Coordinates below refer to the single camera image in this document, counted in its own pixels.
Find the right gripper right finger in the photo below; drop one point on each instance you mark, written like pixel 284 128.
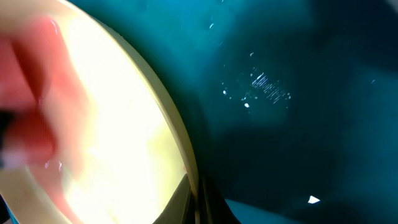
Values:
pixel 213 207

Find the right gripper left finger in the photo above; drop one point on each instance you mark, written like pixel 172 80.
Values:
pixel 180 208

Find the yellow-green plate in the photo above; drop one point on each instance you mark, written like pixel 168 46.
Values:
pixel 140 148

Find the green and red sponge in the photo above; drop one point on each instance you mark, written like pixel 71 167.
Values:
pixel 45 110

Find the teal plastic tray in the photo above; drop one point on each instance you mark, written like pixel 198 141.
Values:
pixel 291 105

